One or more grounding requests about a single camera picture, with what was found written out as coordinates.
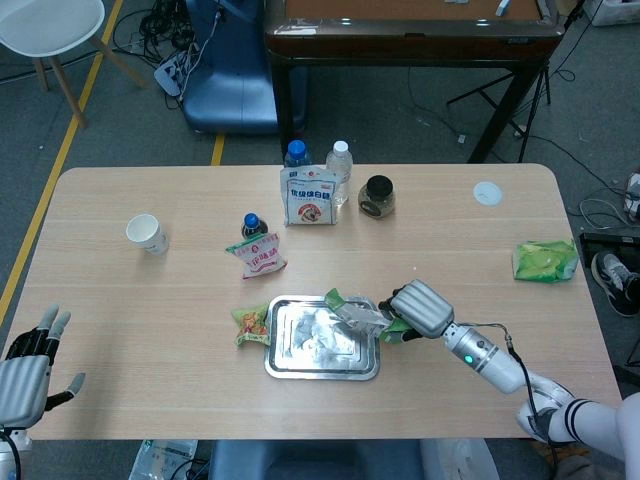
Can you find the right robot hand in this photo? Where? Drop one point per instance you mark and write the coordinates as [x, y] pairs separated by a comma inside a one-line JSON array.
[[425, 307]]

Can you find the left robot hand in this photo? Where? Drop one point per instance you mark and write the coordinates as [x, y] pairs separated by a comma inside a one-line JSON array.
[[22, 385]]

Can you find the green snack bag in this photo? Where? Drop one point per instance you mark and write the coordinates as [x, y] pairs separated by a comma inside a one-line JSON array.
[[360, 317]]

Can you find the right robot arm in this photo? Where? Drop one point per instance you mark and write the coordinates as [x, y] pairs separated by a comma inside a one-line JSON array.
[[492, 362]]

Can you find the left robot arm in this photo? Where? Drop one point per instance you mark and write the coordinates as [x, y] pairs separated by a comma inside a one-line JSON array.
[[12, 447]]

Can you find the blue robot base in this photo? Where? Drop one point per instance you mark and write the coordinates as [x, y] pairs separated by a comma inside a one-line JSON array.
[[235, 85]]

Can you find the rectangular metal tray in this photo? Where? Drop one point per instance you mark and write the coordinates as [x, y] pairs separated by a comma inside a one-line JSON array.
[[320, 350]]

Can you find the red-white snack packet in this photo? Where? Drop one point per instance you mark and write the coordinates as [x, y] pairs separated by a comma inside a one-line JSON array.
[[260, 257]]

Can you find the small green snack packet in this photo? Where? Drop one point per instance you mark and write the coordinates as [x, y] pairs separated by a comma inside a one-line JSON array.
[[251, 325]]

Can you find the glass spice jar black lid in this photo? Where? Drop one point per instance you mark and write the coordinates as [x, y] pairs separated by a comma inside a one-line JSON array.
[[376, 197]]

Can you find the bright green plastic pack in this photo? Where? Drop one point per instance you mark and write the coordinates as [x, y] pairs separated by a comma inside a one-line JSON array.
[[545, 260]]

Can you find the white round grommet cover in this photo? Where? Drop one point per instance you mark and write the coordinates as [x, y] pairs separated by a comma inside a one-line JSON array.
[[487, 193]]

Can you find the clear printed plastic bag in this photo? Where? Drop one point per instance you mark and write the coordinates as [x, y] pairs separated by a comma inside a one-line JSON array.
[[160, 457]]

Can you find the white robot body cover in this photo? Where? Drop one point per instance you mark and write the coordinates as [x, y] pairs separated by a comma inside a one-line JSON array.
[[457, 460]]

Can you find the white sugar bag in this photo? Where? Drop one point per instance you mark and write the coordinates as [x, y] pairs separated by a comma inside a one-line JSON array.
[[309, 200]]

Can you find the white cap water bottle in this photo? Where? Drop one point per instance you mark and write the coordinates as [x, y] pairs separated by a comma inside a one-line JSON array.
[[341, 165]]

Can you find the black grey sneaker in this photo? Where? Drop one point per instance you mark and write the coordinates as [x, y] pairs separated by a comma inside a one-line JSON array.
[[612, 280]]

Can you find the dark sauce bottle blue cap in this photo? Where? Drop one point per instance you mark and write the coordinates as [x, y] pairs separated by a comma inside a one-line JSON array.
[[251, 222]]

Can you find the black flat case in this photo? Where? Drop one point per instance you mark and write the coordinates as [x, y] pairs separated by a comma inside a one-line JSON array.
[[607, 241]]

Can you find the white paper cup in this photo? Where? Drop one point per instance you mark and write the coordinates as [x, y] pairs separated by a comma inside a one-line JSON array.
[[147, 235]]

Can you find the blue cap water bottle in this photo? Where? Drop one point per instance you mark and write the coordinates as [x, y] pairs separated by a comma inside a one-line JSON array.
[[296, 152]]

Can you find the black tripod stand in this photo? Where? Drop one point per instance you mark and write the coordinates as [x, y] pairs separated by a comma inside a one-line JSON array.
[[537, 95]]

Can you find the brown mahjong table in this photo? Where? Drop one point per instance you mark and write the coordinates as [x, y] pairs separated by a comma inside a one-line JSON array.
[[400, 42]]

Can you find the white power strip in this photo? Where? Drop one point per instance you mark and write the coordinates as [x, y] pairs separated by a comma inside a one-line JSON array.
[[172, 72]]

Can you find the white chair wooden legs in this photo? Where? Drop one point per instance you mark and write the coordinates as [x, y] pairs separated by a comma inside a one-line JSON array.
[[50, 25]]

